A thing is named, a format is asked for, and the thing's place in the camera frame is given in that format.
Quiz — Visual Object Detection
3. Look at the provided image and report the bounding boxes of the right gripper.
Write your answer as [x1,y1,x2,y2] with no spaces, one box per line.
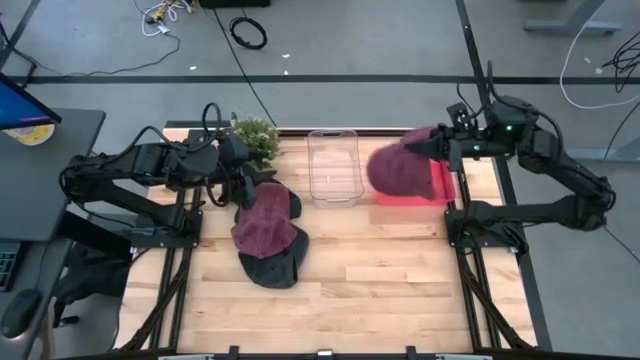
[403,125,471,174]

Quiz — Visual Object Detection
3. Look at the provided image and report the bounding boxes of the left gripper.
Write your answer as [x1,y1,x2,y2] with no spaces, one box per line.
[218,133,279,184]

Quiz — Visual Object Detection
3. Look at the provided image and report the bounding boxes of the maroon hat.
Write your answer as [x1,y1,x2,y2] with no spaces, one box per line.
[230,181,300,260]
[365,125,441,202]

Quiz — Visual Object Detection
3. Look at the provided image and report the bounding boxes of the dark grey hat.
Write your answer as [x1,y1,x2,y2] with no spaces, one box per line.
[236,223,310,290]

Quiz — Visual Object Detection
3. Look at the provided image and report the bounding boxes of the green plant in black pot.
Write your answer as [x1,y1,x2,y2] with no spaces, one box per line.
[231,117,281,170]

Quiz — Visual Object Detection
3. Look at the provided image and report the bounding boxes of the pink plastic bin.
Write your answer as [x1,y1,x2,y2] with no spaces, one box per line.
[374,159,457,208]

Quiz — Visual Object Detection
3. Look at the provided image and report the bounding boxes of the clear plastic bin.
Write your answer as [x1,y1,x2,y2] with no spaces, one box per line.
[306,128,366,209]

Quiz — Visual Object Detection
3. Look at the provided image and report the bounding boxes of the grey desk foot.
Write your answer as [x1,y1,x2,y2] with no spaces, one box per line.
[564,135,640,162]
[523,0,625,36]

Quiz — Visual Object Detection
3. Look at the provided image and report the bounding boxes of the black fabric bag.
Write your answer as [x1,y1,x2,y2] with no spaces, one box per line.
[52,242,132,329]

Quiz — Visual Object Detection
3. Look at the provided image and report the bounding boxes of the dark grey desk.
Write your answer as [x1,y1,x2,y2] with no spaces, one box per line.
[0,107,107,360]

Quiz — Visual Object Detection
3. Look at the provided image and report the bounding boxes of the white yellow tub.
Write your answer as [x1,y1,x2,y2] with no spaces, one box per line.
[2,123,55,147]

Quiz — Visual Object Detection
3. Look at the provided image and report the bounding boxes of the black computer monitor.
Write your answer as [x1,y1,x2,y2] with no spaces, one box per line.
[0,72,64,132]

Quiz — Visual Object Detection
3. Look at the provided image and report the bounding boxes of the black keyboard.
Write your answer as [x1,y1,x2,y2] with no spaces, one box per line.
[0,241,22,293]

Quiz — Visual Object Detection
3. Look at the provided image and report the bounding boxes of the black computer mouse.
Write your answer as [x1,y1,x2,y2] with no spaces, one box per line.
[0,288,44,340]

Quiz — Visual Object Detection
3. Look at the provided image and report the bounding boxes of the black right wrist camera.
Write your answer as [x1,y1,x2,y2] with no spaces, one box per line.
[446,102,477,135]

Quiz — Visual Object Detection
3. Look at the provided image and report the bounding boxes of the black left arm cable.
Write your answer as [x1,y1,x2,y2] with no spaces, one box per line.
[200,101,224,151]

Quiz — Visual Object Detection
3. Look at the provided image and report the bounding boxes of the black coiled cable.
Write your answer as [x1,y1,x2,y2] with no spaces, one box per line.
[228,16,269,51]

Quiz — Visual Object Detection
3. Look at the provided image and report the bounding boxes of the white floor cable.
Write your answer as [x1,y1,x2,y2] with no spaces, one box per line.
[558,13,640,110]

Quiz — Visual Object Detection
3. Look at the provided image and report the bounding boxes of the thin black floor cable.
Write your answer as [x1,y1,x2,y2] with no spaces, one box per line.
[9,32,181,79]

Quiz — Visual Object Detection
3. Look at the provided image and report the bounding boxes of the white cable bundle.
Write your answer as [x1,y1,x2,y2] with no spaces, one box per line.
[133,0,195,38]

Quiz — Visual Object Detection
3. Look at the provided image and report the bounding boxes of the black cable tangle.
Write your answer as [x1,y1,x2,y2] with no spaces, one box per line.
[602,29,640,94]

